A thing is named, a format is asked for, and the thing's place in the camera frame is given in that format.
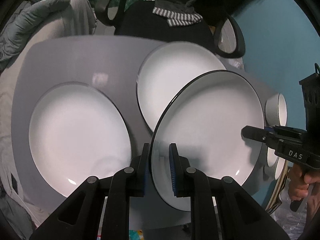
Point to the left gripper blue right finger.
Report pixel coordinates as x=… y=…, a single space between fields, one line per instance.
x=181 y=173

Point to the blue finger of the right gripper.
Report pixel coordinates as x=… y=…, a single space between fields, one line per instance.
x=260 y=135
x=272 y=128

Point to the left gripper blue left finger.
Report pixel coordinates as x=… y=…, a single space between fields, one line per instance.
x=138 y=177

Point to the white bowl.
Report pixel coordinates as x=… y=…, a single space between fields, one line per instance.
x=278 y=168
x=276 y=110
x=271 y=157

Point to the person's right hand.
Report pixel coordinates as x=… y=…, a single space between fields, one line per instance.
x=299 y=182

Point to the black office chair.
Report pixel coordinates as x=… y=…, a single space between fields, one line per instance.
x=139 y=21

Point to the grey towel with striped edge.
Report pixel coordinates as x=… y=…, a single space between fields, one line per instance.
x=178 y=13

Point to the grey duvet on bed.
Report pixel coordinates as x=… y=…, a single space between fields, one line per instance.
x=15 y=38

